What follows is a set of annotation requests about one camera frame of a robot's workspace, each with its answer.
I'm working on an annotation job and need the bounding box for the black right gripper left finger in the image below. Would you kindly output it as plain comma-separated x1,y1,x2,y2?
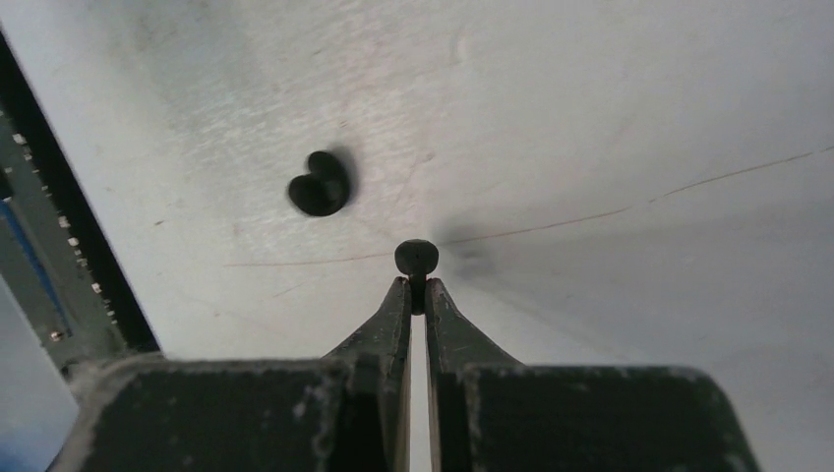
51,277,411,471

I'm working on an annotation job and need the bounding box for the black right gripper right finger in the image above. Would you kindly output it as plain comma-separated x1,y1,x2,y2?
425,278,759,471

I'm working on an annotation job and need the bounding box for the black earbud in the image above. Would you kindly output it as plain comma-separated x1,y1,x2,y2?
394,239,440,316
287,150,353,217

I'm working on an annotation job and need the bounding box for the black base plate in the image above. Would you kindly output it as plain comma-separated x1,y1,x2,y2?
1,39,160,371

